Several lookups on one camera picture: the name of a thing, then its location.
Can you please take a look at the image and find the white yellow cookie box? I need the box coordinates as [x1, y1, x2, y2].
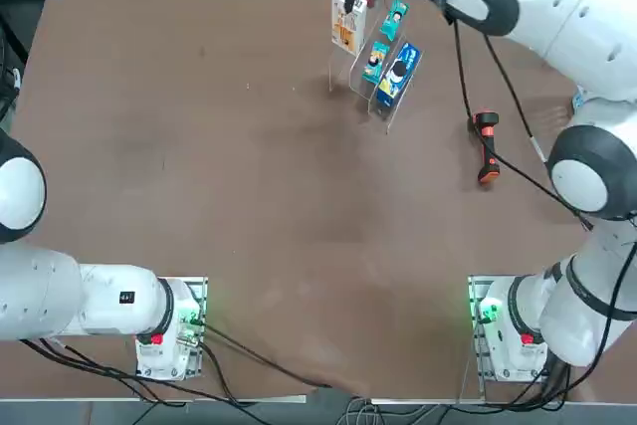
[330, 0, 370, 54]

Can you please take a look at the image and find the orange black barcode scanner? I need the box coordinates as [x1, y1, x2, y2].
[471, 109, 502, 186]

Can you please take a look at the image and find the teal snack packet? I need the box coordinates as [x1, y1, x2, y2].
[361, 40, 391, 84]
[380, 0, 411, 42]

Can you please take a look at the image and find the clear acrylic stepped shelf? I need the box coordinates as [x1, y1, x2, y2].
[327, 0, 424, 136]

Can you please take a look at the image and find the blue Oreo cookie box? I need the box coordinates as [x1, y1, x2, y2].
[373, 41, 423, 108]

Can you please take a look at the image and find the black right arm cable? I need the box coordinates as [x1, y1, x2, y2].
[447, 11, 596, 232]

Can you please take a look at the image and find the black floor cable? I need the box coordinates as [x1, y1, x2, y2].
[19, 322, 332, 404]

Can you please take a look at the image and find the aluminium table edge rail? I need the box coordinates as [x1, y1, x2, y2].
[0, 394, 309, 405]
[370, 397, 637, 405]

